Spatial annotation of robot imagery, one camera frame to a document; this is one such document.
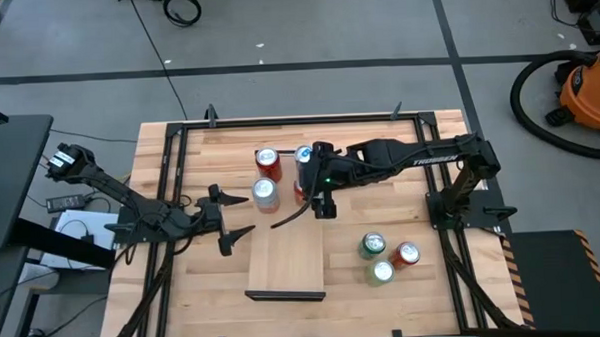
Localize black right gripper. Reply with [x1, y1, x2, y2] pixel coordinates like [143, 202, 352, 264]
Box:
[297, 139, 352, 222]

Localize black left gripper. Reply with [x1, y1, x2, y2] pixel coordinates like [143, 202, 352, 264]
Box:
[193, 182, 258, 259]

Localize blue silver slim can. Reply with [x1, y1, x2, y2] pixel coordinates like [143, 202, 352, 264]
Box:
[292, 144, 316, 176]

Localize silver soda can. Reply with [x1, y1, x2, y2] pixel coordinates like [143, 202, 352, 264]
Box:
[250, 176, 282, 215]

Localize dark green soda can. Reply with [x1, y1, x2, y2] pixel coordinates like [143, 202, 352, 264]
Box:
[357, 230, 388, 261]

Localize light wooden tray board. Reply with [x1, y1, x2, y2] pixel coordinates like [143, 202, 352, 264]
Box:
[238, 147, 330, 306]

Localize light green soda can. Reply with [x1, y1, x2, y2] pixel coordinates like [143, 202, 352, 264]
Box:
[366, 258, 397, 288]

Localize white box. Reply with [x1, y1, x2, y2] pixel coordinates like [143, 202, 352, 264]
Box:
[37, 208, 120, 273]

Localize black power adapter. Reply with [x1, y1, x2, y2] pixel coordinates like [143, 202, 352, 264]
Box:
[45, 193, 88, 214]

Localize black desk crossbeam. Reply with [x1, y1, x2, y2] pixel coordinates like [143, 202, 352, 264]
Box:
[9, 214, 117, 274]

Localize white round object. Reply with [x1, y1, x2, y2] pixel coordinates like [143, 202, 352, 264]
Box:
[17, 261, 61, 292]

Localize orange shop vacuum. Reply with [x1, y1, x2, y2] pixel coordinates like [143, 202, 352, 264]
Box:
[543, 42, 600, 154]
[507, 48, 600, 165]

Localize black desk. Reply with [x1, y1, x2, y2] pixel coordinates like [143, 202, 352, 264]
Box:
[0, 112, 59, 253]

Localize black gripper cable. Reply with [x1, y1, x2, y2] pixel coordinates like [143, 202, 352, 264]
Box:
[269, 185, 318, 230]

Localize black aluminium table frame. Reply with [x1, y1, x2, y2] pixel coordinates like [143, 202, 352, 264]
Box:
[127, 109, 490, 337]

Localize black cable bundle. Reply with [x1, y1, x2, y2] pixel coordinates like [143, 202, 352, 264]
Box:
[104, 241, 180, 337]
[439, 228, 526, 333]

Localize thin black floor cable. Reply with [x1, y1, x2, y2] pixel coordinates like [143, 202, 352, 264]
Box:
[49, 124, 138, 147]

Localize long black floor cable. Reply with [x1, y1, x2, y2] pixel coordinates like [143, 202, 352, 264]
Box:
[127, 0, 188, 121]

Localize coiled black cable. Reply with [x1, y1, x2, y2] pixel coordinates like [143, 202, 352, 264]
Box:
[161, 0, 204, 29]

